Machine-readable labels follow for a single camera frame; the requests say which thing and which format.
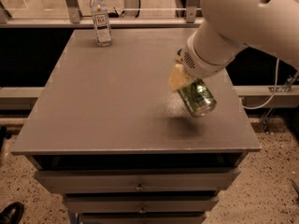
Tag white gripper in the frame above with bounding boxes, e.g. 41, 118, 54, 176
167, 40, 226, 92

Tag green soda can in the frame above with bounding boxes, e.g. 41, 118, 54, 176
178, 79, 217, 118

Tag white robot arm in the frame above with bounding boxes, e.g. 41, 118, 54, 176
168, 0, 299, 91

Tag green yellow sponge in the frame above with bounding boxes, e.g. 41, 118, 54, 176
176, 49, 182, 63

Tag metal railing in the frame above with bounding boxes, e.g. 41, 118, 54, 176
0, 0, 203, 28

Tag grey drawer cabinet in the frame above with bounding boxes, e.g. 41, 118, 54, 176
12, 29, 260, 224

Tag clear plastic water bottle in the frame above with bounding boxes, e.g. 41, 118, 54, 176
90, 0, 112, 47

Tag black shoe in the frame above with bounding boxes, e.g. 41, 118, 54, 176
0, 202, 24, 224

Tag white cable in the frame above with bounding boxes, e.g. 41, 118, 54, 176
242, 58, 281, 111

